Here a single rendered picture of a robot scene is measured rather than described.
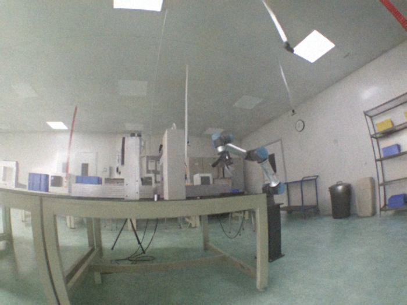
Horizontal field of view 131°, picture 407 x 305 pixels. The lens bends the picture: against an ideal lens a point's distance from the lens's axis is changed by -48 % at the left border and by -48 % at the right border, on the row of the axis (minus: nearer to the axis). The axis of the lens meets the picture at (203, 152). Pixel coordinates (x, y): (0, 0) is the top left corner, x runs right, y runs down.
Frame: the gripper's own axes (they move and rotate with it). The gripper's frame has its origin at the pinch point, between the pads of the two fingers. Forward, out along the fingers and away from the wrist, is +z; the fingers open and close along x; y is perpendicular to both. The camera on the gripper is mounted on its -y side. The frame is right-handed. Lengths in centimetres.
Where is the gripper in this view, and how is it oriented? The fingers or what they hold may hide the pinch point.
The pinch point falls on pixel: (228, 178)
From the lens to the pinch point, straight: 139.6
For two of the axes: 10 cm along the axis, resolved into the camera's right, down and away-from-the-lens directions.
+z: 3.0, 9.4, -1.5
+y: 9.1, -2.4, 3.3
